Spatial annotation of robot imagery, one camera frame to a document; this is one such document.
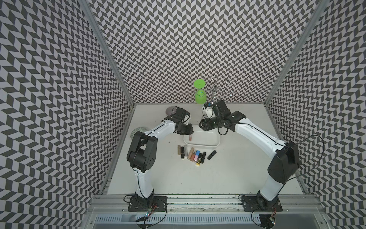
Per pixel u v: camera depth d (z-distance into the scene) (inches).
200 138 38.8
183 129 32.0
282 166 17.3
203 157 34.8
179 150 36.1
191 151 35.7
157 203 28.2
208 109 29.5
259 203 25.7
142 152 19.8
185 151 35.8
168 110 42.4
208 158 34.9
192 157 34.8
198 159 34.1
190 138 36.1
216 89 32.6
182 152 35.8
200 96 36.9
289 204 29.7
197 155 34.9
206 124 28.4
